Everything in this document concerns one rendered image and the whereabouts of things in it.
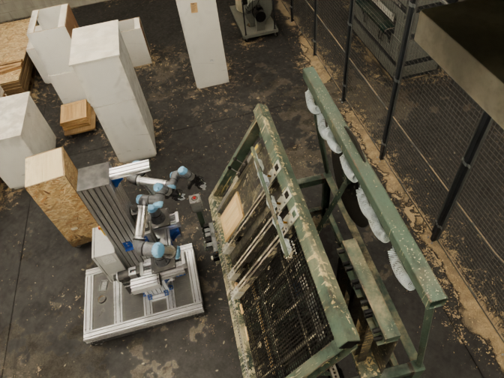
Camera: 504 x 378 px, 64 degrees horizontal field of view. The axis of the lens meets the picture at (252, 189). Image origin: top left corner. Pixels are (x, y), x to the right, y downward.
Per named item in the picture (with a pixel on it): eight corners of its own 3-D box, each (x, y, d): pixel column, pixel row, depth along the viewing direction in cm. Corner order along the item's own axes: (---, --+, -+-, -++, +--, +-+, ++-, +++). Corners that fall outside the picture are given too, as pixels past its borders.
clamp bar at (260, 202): (228, 247, 394) (205, 245, 382) (289, 162, 322) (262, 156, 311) (229, 256, 387) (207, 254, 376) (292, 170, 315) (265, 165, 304)
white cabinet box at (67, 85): (70, 85, 763) (52, 51, 708) (100, 79, 767) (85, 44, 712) (67, 112, 711) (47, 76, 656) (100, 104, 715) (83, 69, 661)
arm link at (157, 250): (167, 244, 367) (142, 241, 315) (183, 246, 365) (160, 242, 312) (166, 258, 365) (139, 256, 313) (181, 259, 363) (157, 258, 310)
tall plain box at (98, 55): (118, 129, 666) (72, 28, 533) (154, 121, 671) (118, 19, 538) (120, 166, 608) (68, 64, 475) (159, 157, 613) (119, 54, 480)
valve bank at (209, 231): (202, 231, 447) (199, 218, 429) (215, 228, 448) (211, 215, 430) (209, 270, 415) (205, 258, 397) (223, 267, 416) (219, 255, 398)
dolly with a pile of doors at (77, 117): (68, 118, 699) (60, 103, 676) (98, 111, 703) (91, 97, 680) (66, 141, 659) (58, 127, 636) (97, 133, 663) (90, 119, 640)
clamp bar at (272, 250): (237, 290, 363) (213, 289, 352) (306, 206, 292) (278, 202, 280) (239, 301, 357) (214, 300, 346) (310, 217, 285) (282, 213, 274)
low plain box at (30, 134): (19, 148, 660) (-15, 100, 588) (59, 139, 665) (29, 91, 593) (10, 193, 596) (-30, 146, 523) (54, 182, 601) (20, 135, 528)
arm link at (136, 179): (120, 178, 357) (172, 186, 350) (125, 169, 364) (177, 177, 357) (124, 187, 366) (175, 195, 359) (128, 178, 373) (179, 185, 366)
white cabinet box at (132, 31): (121, 57, 811) (109, 22, 756) (150, 51, 815) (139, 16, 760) (122, 69, 781) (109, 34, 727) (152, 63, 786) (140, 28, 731)
